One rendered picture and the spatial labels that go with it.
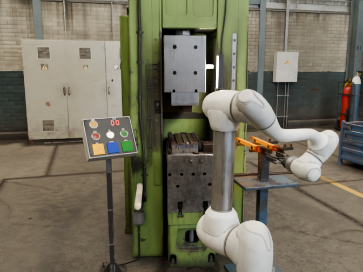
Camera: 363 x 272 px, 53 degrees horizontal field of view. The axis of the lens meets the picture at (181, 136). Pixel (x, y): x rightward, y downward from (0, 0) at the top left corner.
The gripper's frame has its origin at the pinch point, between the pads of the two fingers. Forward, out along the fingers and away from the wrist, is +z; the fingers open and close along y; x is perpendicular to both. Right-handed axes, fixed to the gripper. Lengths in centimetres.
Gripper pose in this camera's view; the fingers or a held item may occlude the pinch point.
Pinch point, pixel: (273, 155)
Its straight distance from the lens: 223.0
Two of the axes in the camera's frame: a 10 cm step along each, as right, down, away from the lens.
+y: 9.7, -0.5, 2.5
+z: -2.6, -1.8, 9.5
